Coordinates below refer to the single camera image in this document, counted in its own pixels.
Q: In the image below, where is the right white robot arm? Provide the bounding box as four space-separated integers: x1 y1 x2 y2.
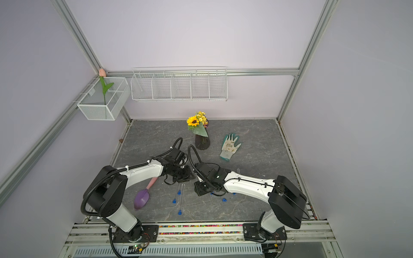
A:
188 145 310 243

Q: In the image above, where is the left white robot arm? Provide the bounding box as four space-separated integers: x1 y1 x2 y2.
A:
80 138 192 242

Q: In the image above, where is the dark glass flower vase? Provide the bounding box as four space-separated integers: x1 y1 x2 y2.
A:
195 134 210 150

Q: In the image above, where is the green white work glove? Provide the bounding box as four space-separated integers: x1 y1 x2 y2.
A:
219 133 242 161

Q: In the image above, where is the yellow sunflower bouquet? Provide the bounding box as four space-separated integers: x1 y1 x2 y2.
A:
186 111 209 137

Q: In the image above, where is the green circuit board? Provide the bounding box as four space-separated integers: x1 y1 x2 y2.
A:
127 245 145 254

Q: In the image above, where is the pink artificial tulip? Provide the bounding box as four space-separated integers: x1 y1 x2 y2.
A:
99 68 114 105

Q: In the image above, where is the purple scoop pink handle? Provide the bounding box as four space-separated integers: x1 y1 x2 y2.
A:
133 177 158 210

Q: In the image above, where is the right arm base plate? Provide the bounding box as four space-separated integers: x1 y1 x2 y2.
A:
243 223 287 243

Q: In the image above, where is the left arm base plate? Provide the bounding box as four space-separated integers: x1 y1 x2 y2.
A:
112 224 159 243

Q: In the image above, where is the white wire wall shelf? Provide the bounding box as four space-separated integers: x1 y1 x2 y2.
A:
131 66 229 102

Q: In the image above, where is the white mesh wall basket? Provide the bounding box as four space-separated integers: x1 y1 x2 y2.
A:
77 77 131 121

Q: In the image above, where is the white vented cable duct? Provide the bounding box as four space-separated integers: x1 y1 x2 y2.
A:
72 244 264 258

